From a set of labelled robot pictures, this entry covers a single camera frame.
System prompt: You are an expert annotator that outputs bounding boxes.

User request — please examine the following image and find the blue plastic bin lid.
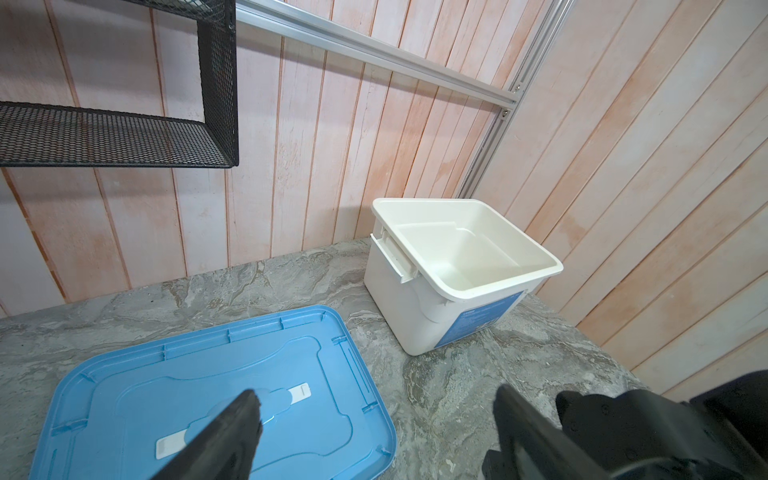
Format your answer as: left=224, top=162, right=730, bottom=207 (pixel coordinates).
left=30, top=305, right=397, bottom=479

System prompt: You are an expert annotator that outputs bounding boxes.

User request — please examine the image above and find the black wire mesh basket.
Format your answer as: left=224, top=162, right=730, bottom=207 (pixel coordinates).
left=1, top=1, right=239, bottom=169

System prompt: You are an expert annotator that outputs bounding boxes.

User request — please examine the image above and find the white plastic storage bin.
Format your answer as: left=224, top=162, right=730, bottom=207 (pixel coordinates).
left=364, top=198, right=563, bottom=356

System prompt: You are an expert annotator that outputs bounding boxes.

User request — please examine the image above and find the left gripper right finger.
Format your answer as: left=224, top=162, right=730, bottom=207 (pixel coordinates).
left=481, top=384, right=608, bottom=479

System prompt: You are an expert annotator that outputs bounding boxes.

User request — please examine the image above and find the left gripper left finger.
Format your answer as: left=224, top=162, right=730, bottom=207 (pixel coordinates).
left=153, top=389, right=263, bottom=480

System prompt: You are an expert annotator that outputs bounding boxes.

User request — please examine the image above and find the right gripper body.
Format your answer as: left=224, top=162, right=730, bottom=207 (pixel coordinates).
left=556, top=370, right=767, bottom=479

